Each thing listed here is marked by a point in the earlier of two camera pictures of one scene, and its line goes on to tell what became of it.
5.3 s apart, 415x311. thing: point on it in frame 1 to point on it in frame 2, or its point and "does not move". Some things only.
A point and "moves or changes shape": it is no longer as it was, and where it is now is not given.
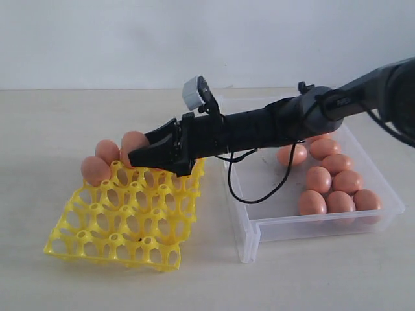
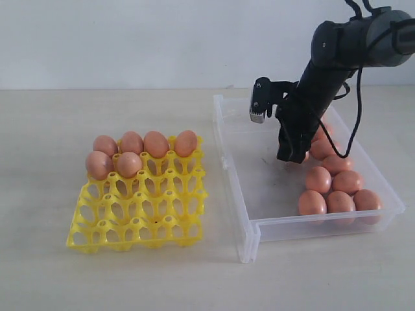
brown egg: x=108 y=151 moves or changes shape
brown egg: x=325 y=136 does not move
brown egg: x=318 y=179 does not move
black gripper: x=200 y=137 to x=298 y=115
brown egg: x=336 y=162 does not move
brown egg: x=94 y=170 moves or changes shape
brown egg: x=320 y=148 does not move
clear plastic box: x=264 y=195 does not move
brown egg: x=347 y=181 does not move
